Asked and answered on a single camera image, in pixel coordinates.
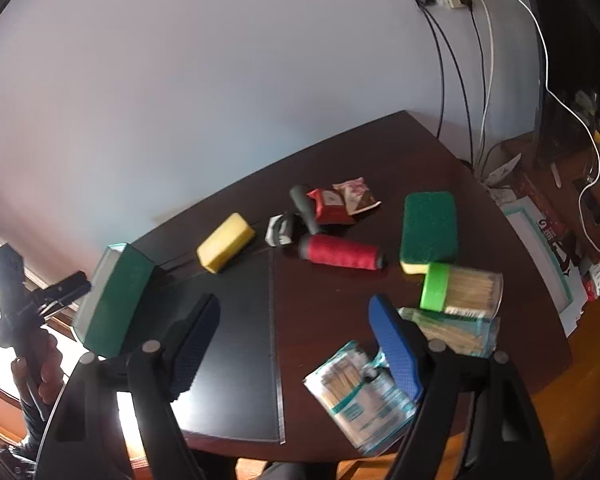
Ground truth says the white box with teal edge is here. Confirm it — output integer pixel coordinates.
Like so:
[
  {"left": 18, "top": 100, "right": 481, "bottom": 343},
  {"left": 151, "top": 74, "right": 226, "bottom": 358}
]
[{"left": 499, "top": 194, "right": 589, "bottom": 338}]

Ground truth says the red snack packet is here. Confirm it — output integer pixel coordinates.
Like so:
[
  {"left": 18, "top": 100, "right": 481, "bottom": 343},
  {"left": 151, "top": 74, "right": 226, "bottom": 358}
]
[{"left": 306, "top": 188, "right": 357, "bottom": 226}]

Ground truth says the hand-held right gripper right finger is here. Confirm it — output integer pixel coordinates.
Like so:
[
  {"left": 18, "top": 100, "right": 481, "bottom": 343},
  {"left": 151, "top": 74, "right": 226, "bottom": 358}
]
[{"left": 368, "top": 294, "right": 556, "bottom": 480}]

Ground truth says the black grey handled tool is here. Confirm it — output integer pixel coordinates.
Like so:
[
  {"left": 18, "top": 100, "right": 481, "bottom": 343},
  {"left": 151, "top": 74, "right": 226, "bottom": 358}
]
[{"left": 288, "top": 185, "right": 322, "bottom": 241}]

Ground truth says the brown pink snack packet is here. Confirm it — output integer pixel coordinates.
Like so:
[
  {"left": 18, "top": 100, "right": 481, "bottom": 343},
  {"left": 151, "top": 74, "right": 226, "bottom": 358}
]
[{"left": 332, "top": 176, "right": 382, "bottom": 215}]

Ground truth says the dark monitor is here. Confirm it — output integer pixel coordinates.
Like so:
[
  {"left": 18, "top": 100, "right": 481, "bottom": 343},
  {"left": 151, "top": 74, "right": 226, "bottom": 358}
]
[{"left": 517, "top": 0, "right": 600, "bottom": 161}]

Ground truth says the person's left hand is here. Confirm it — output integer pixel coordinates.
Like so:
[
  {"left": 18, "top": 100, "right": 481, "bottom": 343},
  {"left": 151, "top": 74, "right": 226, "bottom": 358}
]
[{"left": 11, "top": 334, "right": 67, "bottom": 413}]

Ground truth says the green and yellow scouring sponge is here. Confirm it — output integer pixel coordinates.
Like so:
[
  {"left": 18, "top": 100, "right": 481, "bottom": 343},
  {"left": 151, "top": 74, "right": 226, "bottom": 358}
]
[{"left": 399, "top": 191, "right": 458, "bottom": 275}]

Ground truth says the small black white packet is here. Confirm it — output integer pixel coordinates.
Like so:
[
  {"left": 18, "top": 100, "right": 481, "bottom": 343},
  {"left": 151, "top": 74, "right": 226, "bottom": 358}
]
[{"left": 265, "top": 213, "right": 297, "bottom": 249}]

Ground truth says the long white charging cable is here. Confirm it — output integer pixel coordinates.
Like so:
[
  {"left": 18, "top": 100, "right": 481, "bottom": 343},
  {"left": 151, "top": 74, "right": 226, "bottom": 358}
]
[{"left": 471, "top": 0, "right": 600, "bottom": 254}]

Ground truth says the toothpick jar with green lid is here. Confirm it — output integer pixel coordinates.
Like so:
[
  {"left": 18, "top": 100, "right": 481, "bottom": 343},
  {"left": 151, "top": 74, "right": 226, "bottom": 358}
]
[{"left": 419, "top": 262, "right": 504, "bottom": 318}]

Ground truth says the black power cable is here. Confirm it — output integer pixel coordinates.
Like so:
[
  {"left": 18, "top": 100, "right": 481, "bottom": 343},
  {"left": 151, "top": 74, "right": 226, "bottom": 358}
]
[
  {"left": 420, "top": 4, "right": 447, "bottom": 138},
  {"left": 427, "top": 7, "right": 477, "bottom": 167}
]

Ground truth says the white power cable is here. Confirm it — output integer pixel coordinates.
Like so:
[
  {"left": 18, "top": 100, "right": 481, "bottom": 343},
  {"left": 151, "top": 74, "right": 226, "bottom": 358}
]
[{"left": 477, "top": 0, "right": 497, "bottom": 166}]

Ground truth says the person's left forearm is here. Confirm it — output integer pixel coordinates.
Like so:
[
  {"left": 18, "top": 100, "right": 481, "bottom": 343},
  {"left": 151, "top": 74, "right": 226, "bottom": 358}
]
[{"left": 0, "top": 395, "right": 53, "bottom": 480}]

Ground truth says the red roll with black ends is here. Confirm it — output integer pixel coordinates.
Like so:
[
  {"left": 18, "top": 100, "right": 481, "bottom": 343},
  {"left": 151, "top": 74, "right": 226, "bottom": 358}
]
[{"left": 298, "top": 232, "right": 387, "bottom": 271}]

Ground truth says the green cardboard box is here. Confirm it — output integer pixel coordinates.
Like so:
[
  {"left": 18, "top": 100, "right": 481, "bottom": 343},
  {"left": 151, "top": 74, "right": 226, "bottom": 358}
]
[{"left": 71, "top": 243, "right": 157, "bottom": 359}]

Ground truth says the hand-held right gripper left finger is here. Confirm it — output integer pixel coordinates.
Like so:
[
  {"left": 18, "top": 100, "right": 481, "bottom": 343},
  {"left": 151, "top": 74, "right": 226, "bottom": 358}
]
[{"left": 32, "top": 292, "right": 222, "bottom": 480}]

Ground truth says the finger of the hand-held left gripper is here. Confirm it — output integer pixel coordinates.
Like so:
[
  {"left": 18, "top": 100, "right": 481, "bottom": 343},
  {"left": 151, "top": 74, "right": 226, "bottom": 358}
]
[
  {"left": 30, "top": 295, "right": 83, "bottom": 320},
  {"left": 42, "top": 270, "right": 92, "bottom": 303}
]

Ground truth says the black desk mat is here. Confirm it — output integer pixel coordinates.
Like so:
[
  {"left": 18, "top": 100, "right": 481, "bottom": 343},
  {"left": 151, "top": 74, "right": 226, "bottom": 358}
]
[{"left": 130, "top": 249, "right": 287, "bottom": 445}]

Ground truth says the toothpick packet with teal ends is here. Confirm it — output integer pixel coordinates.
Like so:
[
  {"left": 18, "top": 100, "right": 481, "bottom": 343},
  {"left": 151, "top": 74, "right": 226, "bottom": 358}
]
[{"left": 399, "top": 306, "right": 501, "bottom": 359}]

